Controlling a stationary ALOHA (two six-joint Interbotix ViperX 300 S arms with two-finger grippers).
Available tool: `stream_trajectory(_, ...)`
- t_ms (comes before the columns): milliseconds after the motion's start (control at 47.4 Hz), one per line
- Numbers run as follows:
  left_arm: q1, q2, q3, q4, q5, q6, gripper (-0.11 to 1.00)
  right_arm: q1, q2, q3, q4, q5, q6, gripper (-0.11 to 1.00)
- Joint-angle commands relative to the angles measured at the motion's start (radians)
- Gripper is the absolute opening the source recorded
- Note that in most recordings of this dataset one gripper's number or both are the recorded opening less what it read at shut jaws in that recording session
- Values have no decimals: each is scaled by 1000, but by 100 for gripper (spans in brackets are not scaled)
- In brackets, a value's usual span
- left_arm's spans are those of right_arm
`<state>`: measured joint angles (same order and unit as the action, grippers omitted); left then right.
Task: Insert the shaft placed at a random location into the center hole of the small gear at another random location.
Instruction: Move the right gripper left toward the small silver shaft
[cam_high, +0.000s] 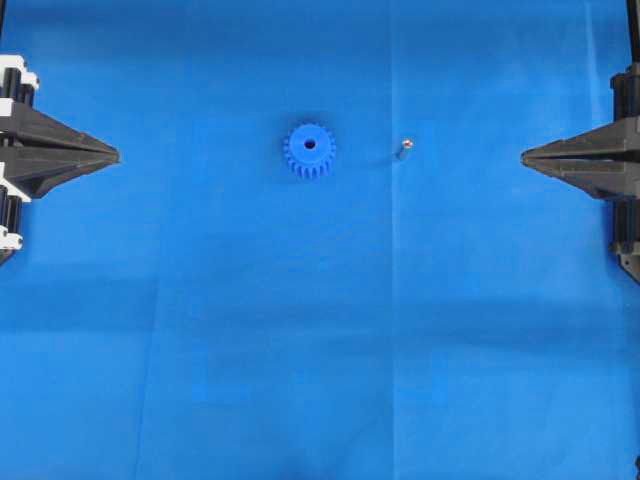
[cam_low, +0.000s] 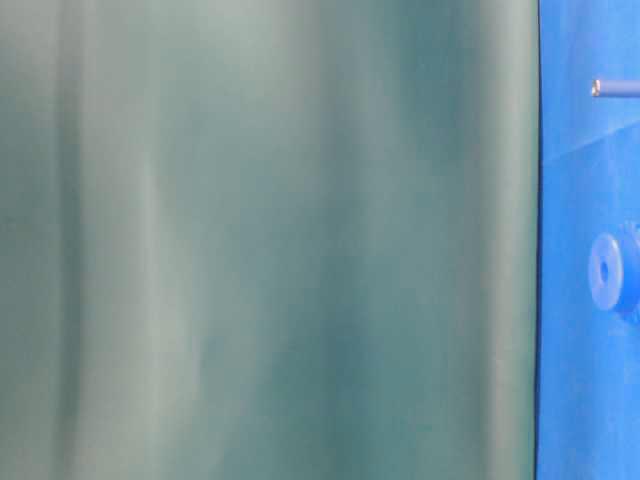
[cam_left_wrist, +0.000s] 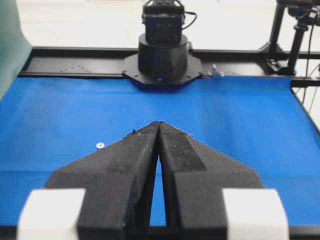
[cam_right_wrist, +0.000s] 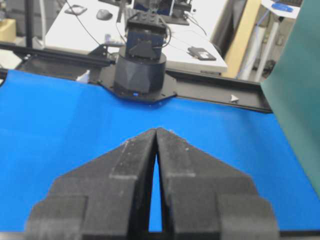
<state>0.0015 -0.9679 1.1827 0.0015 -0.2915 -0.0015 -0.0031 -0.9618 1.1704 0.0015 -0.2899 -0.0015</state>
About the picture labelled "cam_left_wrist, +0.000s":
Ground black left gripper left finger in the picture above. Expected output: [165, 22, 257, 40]
[46, 121, 160, 240]

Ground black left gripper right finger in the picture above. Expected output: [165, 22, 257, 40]
[158, 122, 264, 240]

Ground small silver washer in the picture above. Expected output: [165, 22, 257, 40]
[96, 142, 105, 149]

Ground blue table mat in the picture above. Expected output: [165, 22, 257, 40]
[0, 77, 320, 226]

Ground black vertical frame post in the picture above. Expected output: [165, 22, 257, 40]
[258, 0, 286, 55]

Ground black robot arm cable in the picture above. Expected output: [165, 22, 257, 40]
[181, 11, 198, 32]

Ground black camera stand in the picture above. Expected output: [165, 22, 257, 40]
[266, 0, 320, 76]

